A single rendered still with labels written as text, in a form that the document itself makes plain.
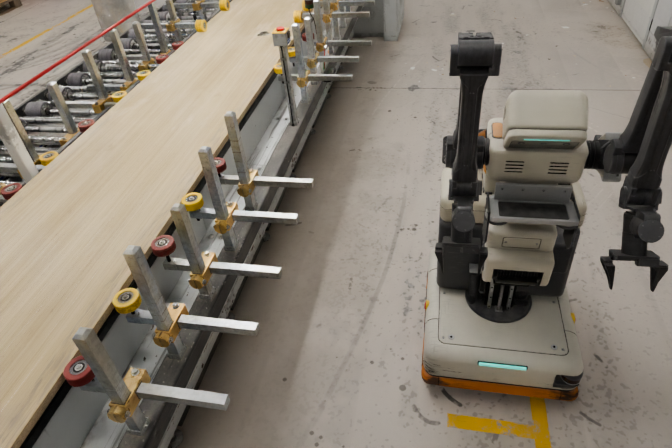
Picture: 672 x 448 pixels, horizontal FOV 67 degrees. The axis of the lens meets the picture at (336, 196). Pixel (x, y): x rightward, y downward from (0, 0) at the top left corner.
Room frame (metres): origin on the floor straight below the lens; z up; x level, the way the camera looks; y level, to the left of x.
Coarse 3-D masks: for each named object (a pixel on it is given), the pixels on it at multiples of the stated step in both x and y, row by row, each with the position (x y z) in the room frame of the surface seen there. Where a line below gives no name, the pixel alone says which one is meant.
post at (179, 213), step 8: (176, 208) 1.26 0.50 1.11; (184, 208) 1.28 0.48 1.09; (176, 216) 1.26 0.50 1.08; (184, 216) 1.26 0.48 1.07; (176, 224) 1.26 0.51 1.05; (184, 224) 1.25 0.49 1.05; (184, 232) 1.25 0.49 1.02; (192, 232) 1.28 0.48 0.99; (184, 240) 1.26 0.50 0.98; (192, 240) 1.26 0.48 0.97; (184, 248) 1.26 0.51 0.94; (192, 248) 1.25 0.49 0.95; (192, 256) 1.25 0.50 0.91; (200, 256) 1.28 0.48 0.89; (192, 264) 1.26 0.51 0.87; (200, 264) 1.26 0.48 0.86; (192, 272) 1.26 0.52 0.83; (200, 272) 1.25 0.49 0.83; (208, 288) 1.26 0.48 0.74
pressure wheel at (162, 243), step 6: (156, 240) 1.36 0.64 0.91; (162, 240) 1.35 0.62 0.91; (168, 240) 1.35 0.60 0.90; (156, 246) 1.33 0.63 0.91; (162, 246) 1.32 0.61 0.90; (168, 246) 1.32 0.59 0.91; (174, 246) 1.34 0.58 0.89; (156, 252) 1.31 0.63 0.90; (162, 252) 1.31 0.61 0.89; (168, 252) 1.31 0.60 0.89; (168, 258) 1.34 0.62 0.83
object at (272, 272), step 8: (168, 264) 1.33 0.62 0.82; (176, 264) 1.32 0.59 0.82; (184, 264) 1.32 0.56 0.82; (216, 264) 1.30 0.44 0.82; (224, 264) 1.30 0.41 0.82; (232, 264) 1.29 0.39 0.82; (240, 264) 1.29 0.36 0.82; (248, 264) 1.28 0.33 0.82; (216, 272) 1.28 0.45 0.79; (224, 272) 1.28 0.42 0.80; (232, 272) 1.27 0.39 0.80; (240, 272) 1.26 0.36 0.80; (248, 272) 1.25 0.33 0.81; (256, 272) 1.25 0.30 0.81; (264, 272) 1.24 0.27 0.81; (272, 272) 1.23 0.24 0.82; (280, 272) 1.24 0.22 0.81
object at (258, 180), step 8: (224, 176) 1.82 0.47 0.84; (232, 176) 1.82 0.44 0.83; (256, 176) 1.80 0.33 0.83; (232, 184) 1.80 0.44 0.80; (256, 184) 1.77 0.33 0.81; (264, 184) 1.76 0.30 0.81; (272, 184) 1.75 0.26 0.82; (280, 184) 1.74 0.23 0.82; (288, 184) 1.74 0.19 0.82; (296, 184) 1.73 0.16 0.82; (304, 184) 1.72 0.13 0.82; (312, 184) 1.72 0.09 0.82
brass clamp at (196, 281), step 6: (204, 252) 1.36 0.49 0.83; (210, 252) 1.36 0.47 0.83; (204, 258) 1.33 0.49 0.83; (210, 258) 1.32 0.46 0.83; (216, 258) 1.35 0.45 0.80; (210, 264) 1.30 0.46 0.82; (204, 270) 1.27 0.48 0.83; (192, 276) 1.25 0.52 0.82; (198, 276) 1.24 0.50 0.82; (204, 276) 1.25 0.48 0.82; (210, 276) 1.28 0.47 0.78; (192, 282) 1.23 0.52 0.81; (198, 282) 1.23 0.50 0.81; (204, 282) 1.23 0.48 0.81; (198, 288) 1.23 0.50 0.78
